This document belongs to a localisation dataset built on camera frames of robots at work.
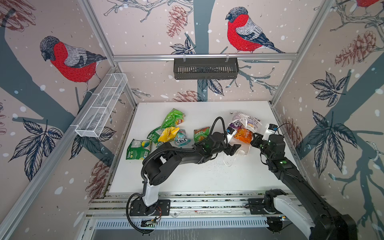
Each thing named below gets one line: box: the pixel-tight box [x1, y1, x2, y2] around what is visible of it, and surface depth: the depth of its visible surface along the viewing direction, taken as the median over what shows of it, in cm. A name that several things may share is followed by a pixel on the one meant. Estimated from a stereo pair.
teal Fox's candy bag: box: [174, 129, 191, 147], surface depth 95 cm
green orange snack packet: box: [146, 126, 164, 144], surface depth 100 cm
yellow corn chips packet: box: [158, 126, 180, 143], surface depth 95 cm
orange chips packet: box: [234, 128, 253, 144], surface depth 97 cm
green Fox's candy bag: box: [126, 139, 151, 160], surface depth 94 cm
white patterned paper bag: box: [227, 112, 263, 157], surface depth 92 cm
